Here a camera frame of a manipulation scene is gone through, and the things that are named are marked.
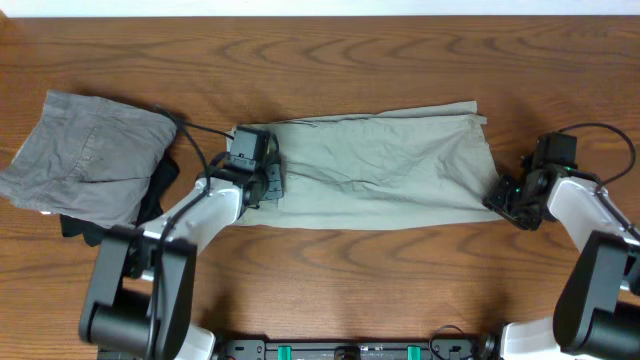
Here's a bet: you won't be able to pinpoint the khaki green shorts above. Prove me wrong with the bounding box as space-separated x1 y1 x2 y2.
237 101 498 230

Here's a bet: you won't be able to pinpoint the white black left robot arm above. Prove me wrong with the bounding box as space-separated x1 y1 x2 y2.
79 127 284 360

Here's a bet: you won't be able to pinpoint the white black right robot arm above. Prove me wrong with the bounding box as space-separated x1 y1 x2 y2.
481 165 639 359

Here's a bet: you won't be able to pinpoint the folded black garment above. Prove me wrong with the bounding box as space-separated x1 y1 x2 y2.
59 152 180 247

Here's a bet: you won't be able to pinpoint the folded grey shorts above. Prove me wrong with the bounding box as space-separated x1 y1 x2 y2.
1 90 176 227

